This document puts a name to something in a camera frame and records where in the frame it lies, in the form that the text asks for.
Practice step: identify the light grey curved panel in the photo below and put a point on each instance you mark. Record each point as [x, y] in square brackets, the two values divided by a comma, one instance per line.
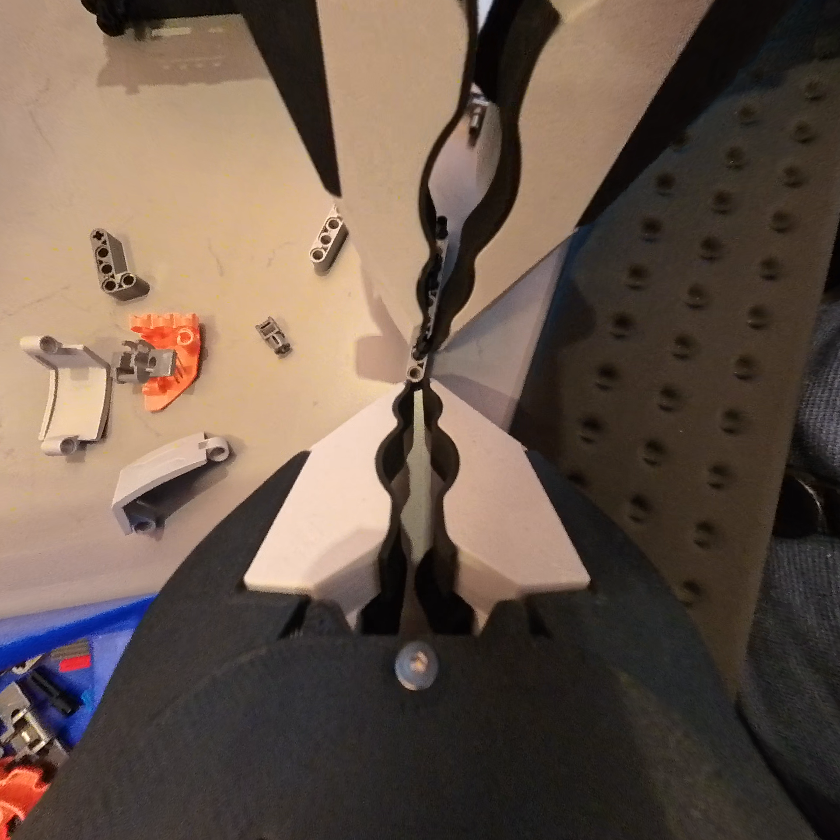
[72, 400]

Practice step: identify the grey rectangular holed panel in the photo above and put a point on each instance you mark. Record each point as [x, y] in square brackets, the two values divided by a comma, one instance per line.
[476, 118]

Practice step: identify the long light grey holed beam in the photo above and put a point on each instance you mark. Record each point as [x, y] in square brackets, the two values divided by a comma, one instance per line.
[420, 359]

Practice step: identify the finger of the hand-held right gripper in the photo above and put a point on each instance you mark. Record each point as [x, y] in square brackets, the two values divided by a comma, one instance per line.
[590, 98]
[387, 131]

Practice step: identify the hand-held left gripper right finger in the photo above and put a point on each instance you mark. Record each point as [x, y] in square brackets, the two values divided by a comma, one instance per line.
[518, 525]

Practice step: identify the blue plastic bin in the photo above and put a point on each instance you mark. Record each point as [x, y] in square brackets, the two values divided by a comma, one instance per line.
[39, 623]

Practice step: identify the dark grey axle pin connector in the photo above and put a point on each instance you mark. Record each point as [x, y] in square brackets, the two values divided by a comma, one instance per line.
[272, 336]

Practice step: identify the dark grey bent beam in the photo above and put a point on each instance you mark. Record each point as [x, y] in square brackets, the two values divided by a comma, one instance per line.
[108, 262]

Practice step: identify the pile of building pieces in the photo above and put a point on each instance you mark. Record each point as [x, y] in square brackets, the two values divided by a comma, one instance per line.
[23, 722]

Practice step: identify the light grey wing panel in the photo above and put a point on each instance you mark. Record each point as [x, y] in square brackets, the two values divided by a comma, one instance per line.
[161, 469]

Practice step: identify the orange curved panel piece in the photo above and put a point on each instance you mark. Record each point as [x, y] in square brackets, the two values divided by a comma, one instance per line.
[184, 367]

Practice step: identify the dark grey connector block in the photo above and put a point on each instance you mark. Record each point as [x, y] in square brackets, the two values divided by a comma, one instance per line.
[154, 364]

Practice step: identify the short grey holed beam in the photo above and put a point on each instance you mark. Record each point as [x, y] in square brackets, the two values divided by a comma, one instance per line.
[325, 246]

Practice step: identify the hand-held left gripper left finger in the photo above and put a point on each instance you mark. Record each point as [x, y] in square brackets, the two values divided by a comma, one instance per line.
[321, 525]

